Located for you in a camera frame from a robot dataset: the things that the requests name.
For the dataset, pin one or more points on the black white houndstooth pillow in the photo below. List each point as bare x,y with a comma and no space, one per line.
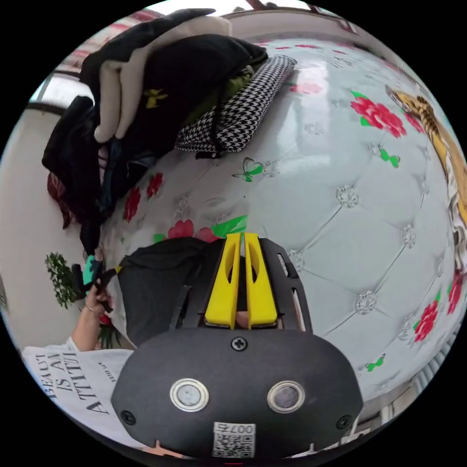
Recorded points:
240,116

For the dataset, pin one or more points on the pile of clothes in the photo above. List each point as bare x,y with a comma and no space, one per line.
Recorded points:
164,84

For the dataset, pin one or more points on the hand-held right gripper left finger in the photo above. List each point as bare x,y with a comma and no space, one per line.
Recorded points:
219,292

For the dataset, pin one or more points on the person's left forearm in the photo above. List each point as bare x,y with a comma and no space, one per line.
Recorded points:
85,328

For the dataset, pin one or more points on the black shirt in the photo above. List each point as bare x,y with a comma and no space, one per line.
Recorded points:
157,288

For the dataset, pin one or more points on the tiger print blanket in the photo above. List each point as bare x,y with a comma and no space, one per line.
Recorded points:
434,124

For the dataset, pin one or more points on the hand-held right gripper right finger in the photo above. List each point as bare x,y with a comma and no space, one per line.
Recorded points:
262,292

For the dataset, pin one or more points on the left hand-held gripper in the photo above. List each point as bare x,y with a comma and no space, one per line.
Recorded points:
99,279

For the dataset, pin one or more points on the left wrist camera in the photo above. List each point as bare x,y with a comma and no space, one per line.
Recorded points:
78,279

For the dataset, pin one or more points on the person's left hand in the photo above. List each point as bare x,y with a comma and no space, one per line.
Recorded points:
97,301

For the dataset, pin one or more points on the bed with flower print sheet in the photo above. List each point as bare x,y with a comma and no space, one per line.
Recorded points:
328,219

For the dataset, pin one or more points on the person's body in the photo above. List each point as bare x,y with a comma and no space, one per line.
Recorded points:
80,390

